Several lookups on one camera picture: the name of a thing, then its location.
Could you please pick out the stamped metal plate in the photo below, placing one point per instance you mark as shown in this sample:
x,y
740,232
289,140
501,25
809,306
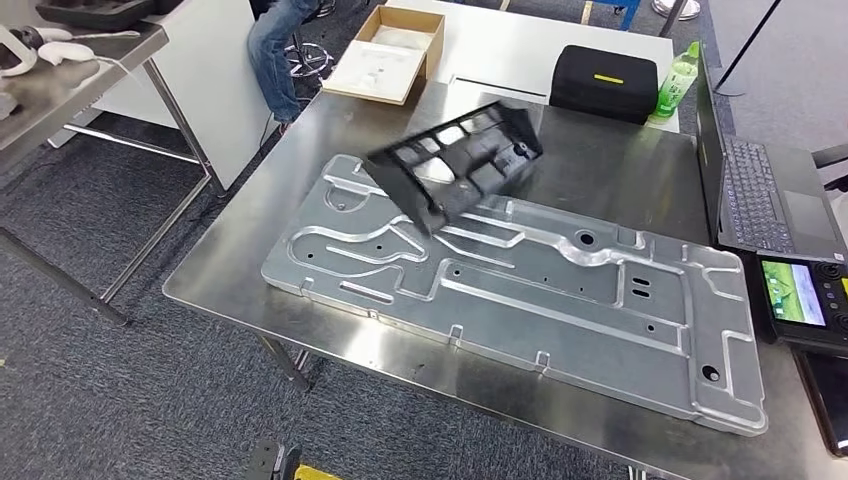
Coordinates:
x,y
6,106
517,311

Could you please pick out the white cabinet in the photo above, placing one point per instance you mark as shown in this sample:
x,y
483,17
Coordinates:
x,y
212,99

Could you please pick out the white curved plastic part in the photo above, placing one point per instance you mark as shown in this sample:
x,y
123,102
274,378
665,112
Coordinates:
x,y
23,66
66,52

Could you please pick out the yellow floor tape strip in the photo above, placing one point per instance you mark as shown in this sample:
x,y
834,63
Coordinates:
x,y
587,12

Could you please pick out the black controller with screen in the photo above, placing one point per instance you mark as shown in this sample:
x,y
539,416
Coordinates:
x,y
795,298

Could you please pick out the chrome stanchion base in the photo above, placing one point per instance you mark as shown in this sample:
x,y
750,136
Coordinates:
x,y
676,8

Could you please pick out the person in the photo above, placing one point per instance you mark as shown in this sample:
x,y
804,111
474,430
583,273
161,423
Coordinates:
x,y
272,60

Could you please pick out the black smartphone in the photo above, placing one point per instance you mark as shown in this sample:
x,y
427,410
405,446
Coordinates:
x,y
828,397

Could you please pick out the black floor stand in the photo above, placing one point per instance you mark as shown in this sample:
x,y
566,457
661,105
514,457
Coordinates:
x,y
745,50

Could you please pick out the chrome stool base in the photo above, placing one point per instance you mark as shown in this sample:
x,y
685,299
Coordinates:
x,y
310,56

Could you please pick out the white desk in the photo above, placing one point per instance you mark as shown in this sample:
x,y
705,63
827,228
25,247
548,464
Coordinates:
x,y
503,46

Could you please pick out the stainless steel workbench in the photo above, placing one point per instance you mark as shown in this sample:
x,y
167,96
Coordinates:
x,y
218,278

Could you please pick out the grey laptop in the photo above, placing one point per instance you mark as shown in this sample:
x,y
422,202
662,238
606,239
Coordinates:
x,y
748,199

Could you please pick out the open cardboard box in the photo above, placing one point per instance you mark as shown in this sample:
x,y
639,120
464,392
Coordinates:
x,y
374,73

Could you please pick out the black case yellow label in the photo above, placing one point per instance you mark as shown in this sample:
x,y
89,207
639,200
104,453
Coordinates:
x,y
603,86

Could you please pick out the black plastic plate bracket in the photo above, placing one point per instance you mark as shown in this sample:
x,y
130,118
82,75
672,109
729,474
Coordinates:
x,y
397,175

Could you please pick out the black foam tray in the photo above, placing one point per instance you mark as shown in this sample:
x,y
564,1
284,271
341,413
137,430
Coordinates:
x,y
93,12

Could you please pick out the stainless steel table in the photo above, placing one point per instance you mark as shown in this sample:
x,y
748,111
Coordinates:
x,y
46,93

